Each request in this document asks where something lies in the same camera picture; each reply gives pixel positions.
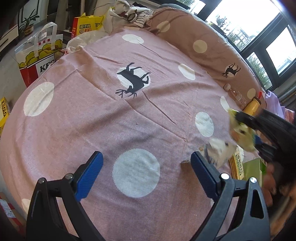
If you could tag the yellow green snack packet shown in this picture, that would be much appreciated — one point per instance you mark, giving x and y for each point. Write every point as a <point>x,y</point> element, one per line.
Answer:
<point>241,133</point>

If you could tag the person's right hand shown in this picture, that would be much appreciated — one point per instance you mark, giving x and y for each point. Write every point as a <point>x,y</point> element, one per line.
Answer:
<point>269,183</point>

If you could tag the window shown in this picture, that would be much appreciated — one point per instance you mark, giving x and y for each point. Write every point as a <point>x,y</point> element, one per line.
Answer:
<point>231,14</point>

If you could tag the white grey snack packet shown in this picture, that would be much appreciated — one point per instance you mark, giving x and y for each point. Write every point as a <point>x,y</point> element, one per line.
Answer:
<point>219,148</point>

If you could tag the yellow striped snack packet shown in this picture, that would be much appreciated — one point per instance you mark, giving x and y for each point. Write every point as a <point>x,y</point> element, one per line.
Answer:
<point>235,164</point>

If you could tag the cardboard box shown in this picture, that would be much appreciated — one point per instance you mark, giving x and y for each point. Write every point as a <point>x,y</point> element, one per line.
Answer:
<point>9,213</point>

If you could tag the red white paper bag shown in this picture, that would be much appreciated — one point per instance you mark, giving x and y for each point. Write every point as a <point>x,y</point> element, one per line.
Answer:
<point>34,60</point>

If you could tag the brown dotted pillow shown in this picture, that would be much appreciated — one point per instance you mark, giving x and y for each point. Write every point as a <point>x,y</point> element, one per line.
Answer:
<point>215,60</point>

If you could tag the potted plant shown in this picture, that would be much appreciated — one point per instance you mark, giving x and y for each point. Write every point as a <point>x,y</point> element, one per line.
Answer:
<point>27,23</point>

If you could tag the green box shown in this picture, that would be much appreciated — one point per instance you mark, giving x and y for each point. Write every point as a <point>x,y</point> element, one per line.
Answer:
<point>253,169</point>

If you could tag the yellow red carton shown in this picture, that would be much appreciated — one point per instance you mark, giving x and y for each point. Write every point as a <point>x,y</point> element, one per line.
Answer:
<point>85,26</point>

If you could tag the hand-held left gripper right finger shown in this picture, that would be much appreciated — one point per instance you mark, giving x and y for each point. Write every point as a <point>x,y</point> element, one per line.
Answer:
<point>203,176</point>

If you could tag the pile of clothes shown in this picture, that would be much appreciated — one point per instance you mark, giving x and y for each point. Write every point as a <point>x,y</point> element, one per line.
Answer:
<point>136,16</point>

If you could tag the white cabinet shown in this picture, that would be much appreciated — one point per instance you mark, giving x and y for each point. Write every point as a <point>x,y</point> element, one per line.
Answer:
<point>9,34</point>

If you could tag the yellow bottle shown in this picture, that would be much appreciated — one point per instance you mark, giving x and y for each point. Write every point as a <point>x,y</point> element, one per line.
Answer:
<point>253,106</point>

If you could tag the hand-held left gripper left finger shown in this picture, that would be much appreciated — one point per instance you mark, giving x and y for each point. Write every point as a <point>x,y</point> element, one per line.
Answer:
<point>91,173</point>

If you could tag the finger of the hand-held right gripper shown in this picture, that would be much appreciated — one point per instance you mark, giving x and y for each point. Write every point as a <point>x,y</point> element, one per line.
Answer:
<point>246,118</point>
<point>260,141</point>

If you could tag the pink dotted bedsheet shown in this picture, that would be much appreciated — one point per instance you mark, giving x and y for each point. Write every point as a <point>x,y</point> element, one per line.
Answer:
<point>92,115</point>

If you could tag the clear plastic bottle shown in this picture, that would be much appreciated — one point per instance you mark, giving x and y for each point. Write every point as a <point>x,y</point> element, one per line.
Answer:
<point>237,96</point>

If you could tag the yellow box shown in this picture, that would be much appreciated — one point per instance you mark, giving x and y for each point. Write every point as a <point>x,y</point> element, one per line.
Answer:
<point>4,111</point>

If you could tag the white plastic bag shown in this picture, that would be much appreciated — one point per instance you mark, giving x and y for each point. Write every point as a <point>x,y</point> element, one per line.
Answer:
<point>85,39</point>

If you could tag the purple cloth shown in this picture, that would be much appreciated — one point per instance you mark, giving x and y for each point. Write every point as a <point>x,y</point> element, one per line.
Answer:
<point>275,104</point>

